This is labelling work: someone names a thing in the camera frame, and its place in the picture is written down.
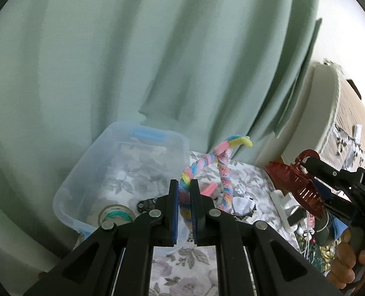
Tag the grey floral blanket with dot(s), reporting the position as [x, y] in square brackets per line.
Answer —
[256, 185]

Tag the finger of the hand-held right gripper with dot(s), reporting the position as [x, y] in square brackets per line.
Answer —
[327, 171]
[342, 208]

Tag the dark green floral fabric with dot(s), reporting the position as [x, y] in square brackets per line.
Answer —
[318, 252]

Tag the white paper slip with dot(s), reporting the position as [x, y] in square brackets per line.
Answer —
[358, 133]

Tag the clear plastic storage container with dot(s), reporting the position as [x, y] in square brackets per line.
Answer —
[108, 166]

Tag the dark red claw clip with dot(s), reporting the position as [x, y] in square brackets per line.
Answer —
[293, 178]

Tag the clear tape roll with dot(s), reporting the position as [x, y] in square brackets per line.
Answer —
[108, 217]

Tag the dark cup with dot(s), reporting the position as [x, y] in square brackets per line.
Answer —
[324, 229]

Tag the pale green fabric panel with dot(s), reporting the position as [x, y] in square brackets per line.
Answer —
[299, 83]

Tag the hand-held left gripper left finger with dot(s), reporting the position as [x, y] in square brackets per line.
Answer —
[174, 212]

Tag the black power adapter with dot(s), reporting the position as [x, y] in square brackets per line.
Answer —
[296, 218]

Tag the person's right hand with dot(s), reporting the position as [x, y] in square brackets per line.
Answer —
[342, 262]

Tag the beige quilted lace cover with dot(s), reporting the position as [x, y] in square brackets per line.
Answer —
[355, 114]

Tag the white power strip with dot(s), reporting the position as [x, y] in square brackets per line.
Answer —
[281, 200]

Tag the white paper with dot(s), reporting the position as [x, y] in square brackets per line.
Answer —
[239, 191]
[242, 205]

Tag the cream padded headboard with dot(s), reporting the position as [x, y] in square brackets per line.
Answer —
[305, 114]

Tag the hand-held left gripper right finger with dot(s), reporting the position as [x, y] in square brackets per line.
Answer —
[194, 212]

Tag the pale green curtain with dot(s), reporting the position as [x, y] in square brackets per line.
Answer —
[139, 52]

